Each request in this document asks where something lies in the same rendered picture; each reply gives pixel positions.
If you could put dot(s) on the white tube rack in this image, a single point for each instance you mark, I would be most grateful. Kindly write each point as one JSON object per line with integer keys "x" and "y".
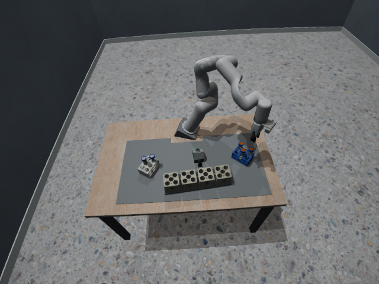
{"x": 151, "y": 168}

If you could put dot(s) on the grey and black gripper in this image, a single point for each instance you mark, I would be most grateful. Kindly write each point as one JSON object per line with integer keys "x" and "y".
{"x": 255, "y": 131}

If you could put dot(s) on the blue tube rack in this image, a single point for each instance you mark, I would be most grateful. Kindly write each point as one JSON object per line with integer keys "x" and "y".
{"x": 245, "y": 161}

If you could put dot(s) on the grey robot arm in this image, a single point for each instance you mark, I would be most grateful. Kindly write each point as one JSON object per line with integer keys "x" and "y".
{"x": 204, "y": 88}

